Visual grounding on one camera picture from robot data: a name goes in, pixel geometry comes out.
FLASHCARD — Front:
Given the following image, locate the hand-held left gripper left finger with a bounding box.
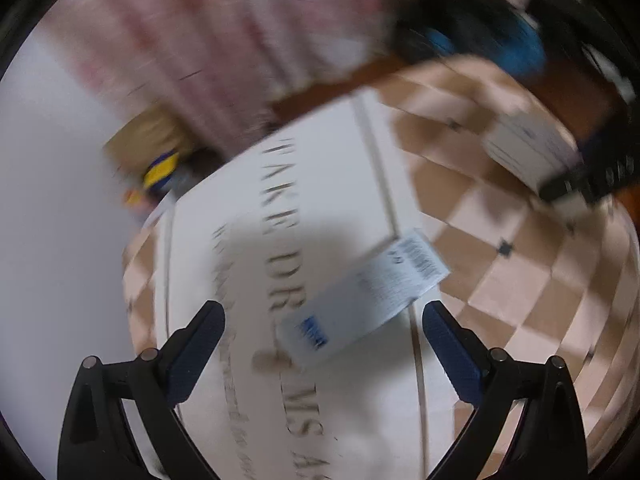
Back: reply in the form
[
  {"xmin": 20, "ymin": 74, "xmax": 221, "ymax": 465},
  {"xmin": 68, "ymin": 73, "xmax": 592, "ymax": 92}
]
[{"xmin": 57, "ymin": 300, "xmax": 226, "ymax": 480}]

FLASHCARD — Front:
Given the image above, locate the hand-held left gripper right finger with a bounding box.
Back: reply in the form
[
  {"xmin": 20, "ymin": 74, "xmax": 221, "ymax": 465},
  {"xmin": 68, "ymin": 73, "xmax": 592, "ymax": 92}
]
[{"xmin": 422, "ymin": 301, "xmax": 588, "ymax": 480}]

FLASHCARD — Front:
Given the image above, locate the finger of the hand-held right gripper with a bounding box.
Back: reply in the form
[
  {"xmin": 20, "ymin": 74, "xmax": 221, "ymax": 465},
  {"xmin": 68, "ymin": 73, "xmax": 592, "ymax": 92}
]
[{"xmin": 539, "ymin": 152, "xmax": 638, "ymax": 206}]

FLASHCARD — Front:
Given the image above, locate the white packet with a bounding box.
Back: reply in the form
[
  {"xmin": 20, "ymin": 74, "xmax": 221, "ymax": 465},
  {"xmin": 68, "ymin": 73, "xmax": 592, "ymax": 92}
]
[{"xmin": 485, "ymin": 111, "xmax": 586, "ymax": 196}]

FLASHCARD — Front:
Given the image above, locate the white and blue box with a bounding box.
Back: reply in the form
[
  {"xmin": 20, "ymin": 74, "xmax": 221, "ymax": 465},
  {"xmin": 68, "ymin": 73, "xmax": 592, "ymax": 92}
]
[{"xmin": 276, "ymin": 228, "xmax": 451, "ymax": 367}]

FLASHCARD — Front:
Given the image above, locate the blue clothes pile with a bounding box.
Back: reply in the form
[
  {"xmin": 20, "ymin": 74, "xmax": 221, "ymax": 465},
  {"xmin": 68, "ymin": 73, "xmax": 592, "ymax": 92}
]
[{"xmin": 425, "ymin": 25, "xmax": 548, "ymax": 73}]

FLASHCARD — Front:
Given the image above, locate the blue and yellow container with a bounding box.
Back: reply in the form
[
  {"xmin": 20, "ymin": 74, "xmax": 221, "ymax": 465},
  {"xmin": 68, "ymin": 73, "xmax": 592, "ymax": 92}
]
[{"xmin": 142, "ymin": 149, "xmax": 181, "ymax": 193}]

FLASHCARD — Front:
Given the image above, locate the checkered printed tablecloth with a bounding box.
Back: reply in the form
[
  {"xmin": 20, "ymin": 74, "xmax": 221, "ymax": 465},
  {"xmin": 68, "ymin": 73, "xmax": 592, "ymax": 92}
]
[{"xmin": 122, "ymin": 55, "xmax": 640, "ymax": 480}]

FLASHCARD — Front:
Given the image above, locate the brown paper bag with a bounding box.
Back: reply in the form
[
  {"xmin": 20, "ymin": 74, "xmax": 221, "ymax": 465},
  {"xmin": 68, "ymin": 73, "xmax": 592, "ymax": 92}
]
[{"xmin": 102, "ymin": 107, "xmax": 196, "ymax": 171}]

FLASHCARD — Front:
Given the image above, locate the pink floral curtain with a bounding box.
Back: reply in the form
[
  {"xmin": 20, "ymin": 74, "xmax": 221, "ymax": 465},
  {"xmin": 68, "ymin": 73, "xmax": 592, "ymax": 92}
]
[{"xmin": 45, "ymin": 0, "xmax": 451, "ymax": 156}]

